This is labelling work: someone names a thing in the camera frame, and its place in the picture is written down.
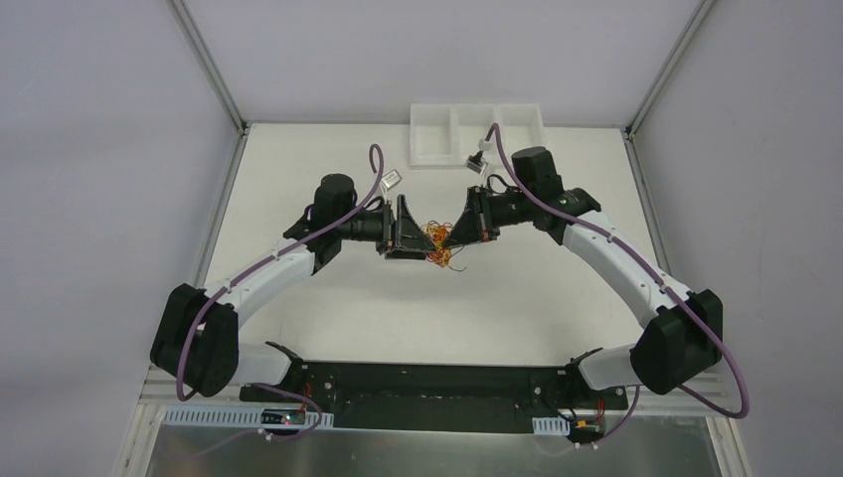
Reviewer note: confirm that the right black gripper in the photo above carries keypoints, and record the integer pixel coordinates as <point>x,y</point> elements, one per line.
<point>484,215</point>

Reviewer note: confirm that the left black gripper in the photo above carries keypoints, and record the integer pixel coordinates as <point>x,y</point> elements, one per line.
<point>393,227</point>

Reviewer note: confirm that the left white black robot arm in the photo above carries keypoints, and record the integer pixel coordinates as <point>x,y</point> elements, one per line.
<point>198,339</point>

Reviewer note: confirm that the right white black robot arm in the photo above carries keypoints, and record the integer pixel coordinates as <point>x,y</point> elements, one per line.
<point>672,348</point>

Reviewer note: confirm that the white three-compartment tray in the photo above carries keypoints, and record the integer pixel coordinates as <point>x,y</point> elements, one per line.
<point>443,135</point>

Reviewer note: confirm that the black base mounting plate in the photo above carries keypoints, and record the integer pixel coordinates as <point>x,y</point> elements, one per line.
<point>486,399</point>

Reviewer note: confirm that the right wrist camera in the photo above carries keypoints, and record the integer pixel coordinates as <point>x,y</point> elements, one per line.
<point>477,163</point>

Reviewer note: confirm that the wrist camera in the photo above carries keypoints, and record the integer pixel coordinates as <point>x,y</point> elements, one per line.
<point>391,179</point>
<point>477,163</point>

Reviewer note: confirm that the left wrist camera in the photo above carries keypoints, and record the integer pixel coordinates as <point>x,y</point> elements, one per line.
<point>391,179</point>

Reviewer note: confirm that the right white slotted cable duct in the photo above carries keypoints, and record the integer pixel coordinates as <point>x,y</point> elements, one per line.
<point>552,426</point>

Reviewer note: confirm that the white slotted cable duct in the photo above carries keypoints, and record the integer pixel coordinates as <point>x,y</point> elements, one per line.
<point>552,426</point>
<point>275,418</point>

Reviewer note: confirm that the left white slotted cable duct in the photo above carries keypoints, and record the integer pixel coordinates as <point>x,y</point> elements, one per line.
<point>275,418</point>

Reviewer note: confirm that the aluminium frame rail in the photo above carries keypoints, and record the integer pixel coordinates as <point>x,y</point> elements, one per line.
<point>159,389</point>

